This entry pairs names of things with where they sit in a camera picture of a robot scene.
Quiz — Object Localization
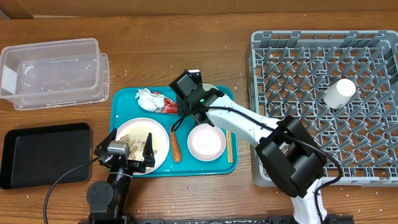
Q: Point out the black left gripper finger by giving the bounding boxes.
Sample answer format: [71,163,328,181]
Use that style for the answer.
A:
[94,128,117,156]
[142,133,155,167]

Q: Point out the white bowl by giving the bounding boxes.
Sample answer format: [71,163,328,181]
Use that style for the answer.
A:
[202,83,218,91]

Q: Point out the red snack wrapper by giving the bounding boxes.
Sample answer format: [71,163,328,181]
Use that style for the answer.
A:
[153,91,178,114]

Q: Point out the white tissue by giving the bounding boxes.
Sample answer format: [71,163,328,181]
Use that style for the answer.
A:
[136,88,165,113]

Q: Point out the pink bowl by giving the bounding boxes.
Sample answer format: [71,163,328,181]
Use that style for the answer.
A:
[187,124,226,162]

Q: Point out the white cup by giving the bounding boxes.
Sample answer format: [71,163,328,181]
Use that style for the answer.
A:
[323,78,356,109]

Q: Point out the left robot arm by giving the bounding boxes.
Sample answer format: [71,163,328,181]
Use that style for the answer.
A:
[86,128,154,224]

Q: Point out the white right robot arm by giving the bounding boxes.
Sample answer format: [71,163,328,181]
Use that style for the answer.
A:
[169,70,327,223]

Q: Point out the teal plastic tray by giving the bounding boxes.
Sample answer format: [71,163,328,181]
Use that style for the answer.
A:
[109,87,239,177]

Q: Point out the orange carrot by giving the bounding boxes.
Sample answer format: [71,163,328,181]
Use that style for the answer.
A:
[170,126,182,163]

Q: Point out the pink plate with food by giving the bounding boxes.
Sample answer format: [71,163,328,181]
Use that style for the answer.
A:
[116,118,170,174]

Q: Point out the black tray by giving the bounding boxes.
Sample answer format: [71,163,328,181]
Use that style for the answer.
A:
[1,123,92,189]

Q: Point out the clear plastic bin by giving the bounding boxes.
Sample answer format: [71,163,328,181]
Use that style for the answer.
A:
[1,38,110,110]

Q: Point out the grey dish rack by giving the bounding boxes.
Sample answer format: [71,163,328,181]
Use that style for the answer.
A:
[246,30,397,187]

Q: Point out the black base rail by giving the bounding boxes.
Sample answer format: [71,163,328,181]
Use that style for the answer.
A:
[77,213,355,224]

